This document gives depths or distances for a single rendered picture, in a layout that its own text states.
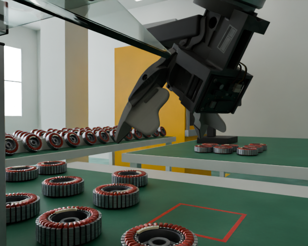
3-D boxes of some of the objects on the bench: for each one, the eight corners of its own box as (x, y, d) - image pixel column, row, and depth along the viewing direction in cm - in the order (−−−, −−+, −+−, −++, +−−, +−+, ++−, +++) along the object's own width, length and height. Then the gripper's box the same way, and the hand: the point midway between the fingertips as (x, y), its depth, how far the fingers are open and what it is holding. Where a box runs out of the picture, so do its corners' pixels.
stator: (83, 202, 70) (83, 187, 70) (120, 194, 78) (120, 180, 78) (111, 213, 62) (111, 196, 62) (148, 202, 70) (148, 187, 70)
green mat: (313, 199, 74) (313, 198, 74) (293, 405, 21) (293, 402, 21) (59, 167, 121) (59, 166, 121) (-141, 205, 68) (-141, 204, 68)
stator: (110, 240, 48) (110, 218, 48) (40, 256, 43) (39, 231, 43) (91, 219, 58) (91, 201, 58) (32, 230, 53) (32, 210, 53)
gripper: (185, -11, 22) (120, 178, 31) (311, 32, 34) (236, 162, 43) (136, -31, 28) (93, 133, 37) (257, 11, 39) (202, 130, 48)
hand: (159, 137), depth 42 cm, fingers open, 14 cm apart
